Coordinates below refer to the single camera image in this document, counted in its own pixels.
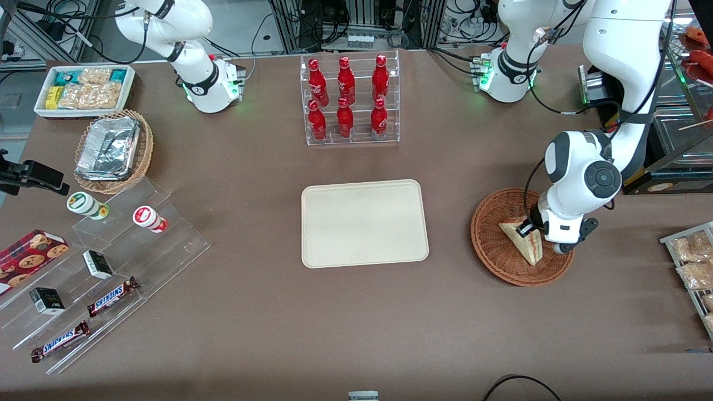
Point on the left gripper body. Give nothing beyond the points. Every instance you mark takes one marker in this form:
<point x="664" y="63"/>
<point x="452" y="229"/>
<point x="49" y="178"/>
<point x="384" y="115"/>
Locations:
<point x="536" y="219"/>

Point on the triangle sandwich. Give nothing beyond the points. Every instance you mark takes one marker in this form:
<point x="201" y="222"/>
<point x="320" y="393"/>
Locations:
<point x="529" y="250"/>

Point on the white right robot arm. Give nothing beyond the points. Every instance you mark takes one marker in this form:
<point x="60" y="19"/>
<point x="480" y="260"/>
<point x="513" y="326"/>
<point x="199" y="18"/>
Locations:
<point x="184" y="33"/>

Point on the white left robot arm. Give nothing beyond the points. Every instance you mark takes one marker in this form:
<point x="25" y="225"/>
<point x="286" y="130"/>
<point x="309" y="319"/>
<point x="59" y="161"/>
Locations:
<point x="618" y="44"/>

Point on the round brown wicker basket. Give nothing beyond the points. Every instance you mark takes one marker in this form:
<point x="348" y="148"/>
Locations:
<point x="496" y="250"/>

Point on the oval light wicker basket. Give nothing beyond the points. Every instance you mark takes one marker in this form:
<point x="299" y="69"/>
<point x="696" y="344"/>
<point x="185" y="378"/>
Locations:
<point x="146" y="150"/>

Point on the beige plastic tray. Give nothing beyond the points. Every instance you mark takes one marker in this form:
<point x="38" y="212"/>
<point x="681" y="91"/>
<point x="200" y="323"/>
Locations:
<point x="365" y="223"/>

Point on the green lid drink cup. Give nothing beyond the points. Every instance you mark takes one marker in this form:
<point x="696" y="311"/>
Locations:
<point x="83" y="204"/>

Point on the silver foil container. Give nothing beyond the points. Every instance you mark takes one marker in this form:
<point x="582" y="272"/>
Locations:
<point x="108" y="147"/>

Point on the white rectangular snack bin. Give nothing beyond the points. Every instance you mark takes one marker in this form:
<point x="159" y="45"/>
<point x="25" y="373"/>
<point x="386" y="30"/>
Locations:
<point x="83" y="113"/>

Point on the red cookie box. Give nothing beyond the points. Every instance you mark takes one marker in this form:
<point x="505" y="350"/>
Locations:
<point x="30" y="256"/>

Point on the yellow snack packet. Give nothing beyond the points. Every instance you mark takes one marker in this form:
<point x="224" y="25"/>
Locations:
<point x="53" y="97"/>

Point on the clear cracker bag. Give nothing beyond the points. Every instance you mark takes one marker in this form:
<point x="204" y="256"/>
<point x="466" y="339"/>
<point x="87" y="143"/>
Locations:
<point x="94" y="76"/>
<point x="92" y="96"/>

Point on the teal snack packet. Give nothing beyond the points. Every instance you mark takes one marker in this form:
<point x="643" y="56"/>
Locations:
<point x="66" y="77"/>
<point x="118" y="75"/>

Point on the small black box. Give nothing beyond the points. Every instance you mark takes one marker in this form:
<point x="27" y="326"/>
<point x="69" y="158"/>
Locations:
<point x="97" y="264"/>
<point x="47" y="301"/>

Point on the red lid drink cup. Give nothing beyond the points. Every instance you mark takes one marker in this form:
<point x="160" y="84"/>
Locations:
<point x="147" y="217"/>

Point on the clear fried snack bag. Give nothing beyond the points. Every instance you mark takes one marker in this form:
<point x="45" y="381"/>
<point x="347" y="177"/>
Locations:
<point x="693" y="248"/>
<point x="696" y="275"/>
<point x="709" y="323"/>
<point x="708" y="302"/>

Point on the Snickers chocolate bar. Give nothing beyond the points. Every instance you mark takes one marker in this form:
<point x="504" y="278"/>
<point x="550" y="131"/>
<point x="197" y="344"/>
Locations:
<point x="58" y="341"/>
<point x="111" y="297"/>

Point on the black glass display case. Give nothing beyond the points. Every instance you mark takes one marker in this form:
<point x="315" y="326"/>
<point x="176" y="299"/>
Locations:
<point x="679" y="145"/>

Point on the clear acrylic stepped stand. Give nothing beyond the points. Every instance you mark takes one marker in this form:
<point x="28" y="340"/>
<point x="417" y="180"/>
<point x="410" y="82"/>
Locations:
<point x="167" y="250"/>

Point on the wooden skewer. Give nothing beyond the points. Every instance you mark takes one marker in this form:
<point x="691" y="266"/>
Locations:
<point x="693" y="126"/>

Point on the red cola bottle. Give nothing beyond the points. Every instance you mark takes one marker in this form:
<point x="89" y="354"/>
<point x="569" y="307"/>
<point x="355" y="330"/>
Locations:
<point x="317" y="122"/>
<point x="380" y="78"/>
<point x="345" y="120"/>
<point x="317" y="83"/>
<point x="346" y="81"/>
<point x="379" y="120"/>

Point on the clear acrylic bottle rack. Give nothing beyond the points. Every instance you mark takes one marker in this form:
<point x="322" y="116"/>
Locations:
<point x="359" y="142"/>

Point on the red sausage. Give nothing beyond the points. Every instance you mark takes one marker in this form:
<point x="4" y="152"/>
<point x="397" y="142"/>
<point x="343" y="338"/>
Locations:
<point x="697" y="35"/>
<point x="701" y="64"/>

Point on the grey white cap object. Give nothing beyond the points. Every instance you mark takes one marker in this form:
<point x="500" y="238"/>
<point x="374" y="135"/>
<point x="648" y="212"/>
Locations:
<point x="363" y="396"/>

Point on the black equipment rack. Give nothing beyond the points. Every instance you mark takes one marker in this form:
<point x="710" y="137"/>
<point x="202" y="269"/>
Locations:
<point x="362" y="16"/>

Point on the aluminium frame structure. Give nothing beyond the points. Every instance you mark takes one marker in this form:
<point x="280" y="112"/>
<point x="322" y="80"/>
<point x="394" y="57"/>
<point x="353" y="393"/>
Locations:
<point x="33" y="28"/>

